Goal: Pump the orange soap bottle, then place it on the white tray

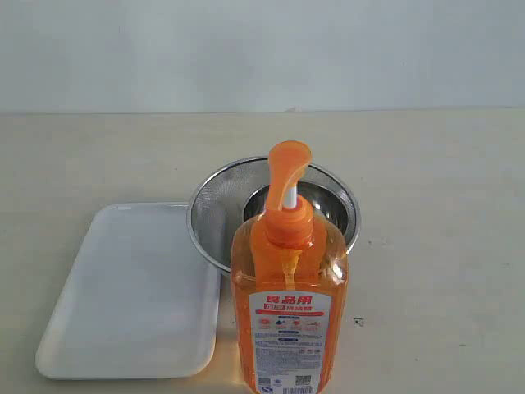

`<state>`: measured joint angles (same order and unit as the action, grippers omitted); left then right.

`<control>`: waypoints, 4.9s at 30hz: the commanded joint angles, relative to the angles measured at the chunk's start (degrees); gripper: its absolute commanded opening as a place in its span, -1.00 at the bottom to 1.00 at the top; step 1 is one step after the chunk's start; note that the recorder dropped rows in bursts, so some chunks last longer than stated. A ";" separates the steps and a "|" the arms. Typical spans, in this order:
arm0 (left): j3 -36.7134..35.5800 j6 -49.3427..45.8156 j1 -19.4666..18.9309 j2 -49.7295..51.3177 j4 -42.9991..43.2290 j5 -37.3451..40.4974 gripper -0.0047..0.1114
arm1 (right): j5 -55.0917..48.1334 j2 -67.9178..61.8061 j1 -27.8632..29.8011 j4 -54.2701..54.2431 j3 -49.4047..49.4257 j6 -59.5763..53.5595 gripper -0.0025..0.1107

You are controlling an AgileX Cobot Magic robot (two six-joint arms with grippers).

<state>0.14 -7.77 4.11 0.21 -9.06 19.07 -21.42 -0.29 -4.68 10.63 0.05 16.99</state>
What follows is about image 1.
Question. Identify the orange dish soap pump bottle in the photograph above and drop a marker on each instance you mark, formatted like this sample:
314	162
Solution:
289	279

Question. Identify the steel mesh strainer bowl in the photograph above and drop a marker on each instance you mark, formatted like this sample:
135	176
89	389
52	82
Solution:
215	210

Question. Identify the small stainless steel bowl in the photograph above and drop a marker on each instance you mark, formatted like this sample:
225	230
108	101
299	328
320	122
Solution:
341	213

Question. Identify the white rectangular plastic tray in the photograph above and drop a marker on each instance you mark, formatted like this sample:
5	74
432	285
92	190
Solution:
139	302

